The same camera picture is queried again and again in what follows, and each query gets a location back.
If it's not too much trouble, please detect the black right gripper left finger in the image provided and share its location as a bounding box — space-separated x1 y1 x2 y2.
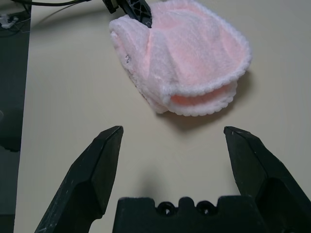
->
34 125 124 233

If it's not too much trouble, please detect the pink fluffy towel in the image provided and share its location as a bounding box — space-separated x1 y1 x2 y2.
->
108 0 253 117

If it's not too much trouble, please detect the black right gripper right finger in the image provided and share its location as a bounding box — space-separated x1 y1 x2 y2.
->
223 126 311 233

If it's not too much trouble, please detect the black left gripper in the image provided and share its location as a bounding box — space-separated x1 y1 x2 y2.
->
102 0 153 29

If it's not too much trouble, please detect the small white plastic piece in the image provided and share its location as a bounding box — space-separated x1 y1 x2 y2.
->
0 14 19 29

